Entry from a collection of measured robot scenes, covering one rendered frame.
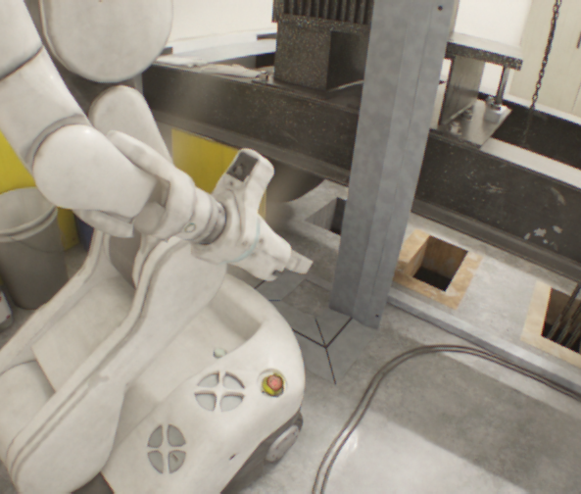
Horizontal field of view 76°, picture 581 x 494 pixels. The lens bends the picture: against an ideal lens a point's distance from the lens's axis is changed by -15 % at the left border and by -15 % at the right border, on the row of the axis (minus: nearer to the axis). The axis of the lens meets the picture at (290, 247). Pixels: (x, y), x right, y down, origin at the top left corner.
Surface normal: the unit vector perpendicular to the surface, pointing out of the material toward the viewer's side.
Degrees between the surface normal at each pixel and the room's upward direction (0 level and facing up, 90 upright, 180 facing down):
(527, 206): 90
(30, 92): 96
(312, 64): 90
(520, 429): 0
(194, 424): 38
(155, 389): 3
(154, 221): 67
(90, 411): 88
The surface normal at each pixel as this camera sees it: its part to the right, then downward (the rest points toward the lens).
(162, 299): 0.60, 0.44
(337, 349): 0.22, -0.73
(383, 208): -0.38, 0.51
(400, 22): -0.66, 0.39
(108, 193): 0.74, 0.57
